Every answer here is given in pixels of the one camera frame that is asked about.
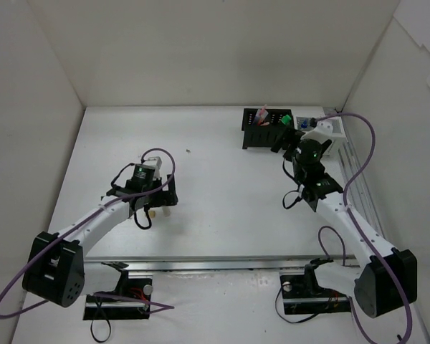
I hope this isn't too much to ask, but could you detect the white eraser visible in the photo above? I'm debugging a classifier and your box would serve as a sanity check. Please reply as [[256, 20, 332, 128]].
[[162, 206, 171, 217]]

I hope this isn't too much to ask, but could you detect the green cap highlighter marker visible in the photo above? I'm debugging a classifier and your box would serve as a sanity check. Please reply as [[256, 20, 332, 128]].
[[280, 115, 292, 126]]

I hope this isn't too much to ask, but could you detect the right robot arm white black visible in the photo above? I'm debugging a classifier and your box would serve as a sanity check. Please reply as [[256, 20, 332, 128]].
[[271, 126, 417, 318]]

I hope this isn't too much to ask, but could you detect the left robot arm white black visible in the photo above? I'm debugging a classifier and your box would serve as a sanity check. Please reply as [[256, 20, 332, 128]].
[[22, 157, 178, 307]]

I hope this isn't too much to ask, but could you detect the white slotted pen holder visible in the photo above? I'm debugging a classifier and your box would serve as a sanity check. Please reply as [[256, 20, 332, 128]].
[[293, 116, 347, 156]]

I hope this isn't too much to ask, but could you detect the black slotted pen holder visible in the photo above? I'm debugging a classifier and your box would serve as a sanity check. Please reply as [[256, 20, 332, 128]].
[[242, 107, 293, 149]]

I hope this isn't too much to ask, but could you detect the pink translucent pen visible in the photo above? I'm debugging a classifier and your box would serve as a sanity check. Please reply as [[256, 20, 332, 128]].
[[253, 105, 268, 125]]

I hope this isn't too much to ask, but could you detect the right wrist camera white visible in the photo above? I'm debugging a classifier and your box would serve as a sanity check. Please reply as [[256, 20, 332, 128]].
[[301, 120, 333, 144]]

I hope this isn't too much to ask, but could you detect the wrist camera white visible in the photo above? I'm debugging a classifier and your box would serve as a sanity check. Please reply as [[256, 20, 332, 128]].
[[143, 156, 162, 178], [301, 120, 333, 144]]

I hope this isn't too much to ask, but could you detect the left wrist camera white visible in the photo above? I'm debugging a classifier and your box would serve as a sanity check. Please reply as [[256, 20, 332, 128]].
[[143, 156, 162, 178]]

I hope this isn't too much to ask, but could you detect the aluminium rail front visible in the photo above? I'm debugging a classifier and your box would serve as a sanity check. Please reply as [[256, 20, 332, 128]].
[[39, 254, 363, 275]]

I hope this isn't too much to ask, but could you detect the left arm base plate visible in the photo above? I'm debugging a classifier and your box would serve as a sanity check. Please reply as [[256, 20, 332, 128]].
[[82, 276, 153, 320]]

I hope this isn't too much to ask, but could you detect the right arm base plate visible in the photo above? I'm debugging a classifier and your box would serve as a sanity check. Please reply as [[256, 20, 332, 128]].
[[278, 270, 351, 318]]

